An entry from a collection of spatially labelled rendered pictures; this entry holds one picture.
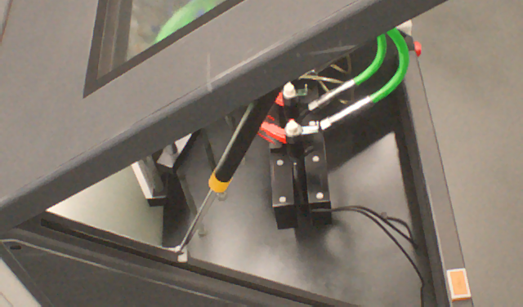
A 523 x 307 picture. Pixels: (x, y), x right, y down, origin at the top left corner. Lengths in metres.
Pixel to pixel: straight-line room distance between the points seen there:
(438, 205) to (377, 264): 0.17
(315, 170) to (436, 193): 0.22
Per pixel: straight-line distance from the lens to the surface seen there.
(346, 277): 1.37
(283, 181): 1.30
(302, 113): 1.27
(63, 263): 0.83
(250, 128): 0.64
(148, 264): 0.83
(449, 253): 1.26
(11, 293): 0.91
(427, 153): 1.37
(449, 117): 2.64
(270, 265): 1.39
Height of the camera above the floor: 2.05
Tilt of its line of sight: 51 degrees down
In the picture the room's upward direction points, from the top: 11 degrees counter-clockwise
